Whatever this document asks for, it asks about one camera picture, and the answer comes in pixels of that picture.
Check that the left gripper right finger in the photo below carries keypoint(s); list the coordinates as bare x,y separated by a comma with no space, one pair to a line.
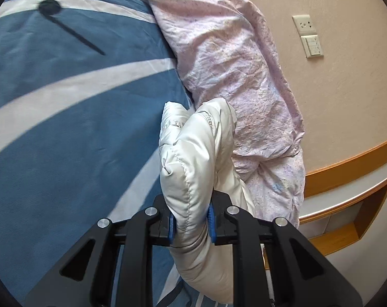
273,263

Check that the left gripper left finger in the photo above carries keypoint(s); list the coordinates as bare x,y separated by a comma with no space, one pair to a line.
110,265

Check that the wooden framed wall niche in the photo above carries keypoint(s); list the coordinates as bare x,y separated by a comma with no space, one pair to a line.
343,200

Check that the silver quilted down jacket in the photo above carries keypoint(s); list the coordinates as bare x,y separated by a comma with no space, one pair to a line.
195,152

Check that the white wall switch plate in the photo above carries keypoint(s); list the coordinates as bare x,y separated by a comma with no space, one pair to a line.
312,46

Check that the blue white striped bedsheet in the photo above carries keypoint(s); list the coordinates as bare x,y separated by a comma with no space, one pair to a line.
83,84

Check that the pink floral duvet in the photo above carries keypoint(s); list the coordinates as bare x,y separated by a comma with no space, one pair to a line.
225,49

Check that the white wall socket plate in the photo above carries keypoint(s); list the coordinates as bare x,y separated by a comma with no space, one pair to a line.
304,25

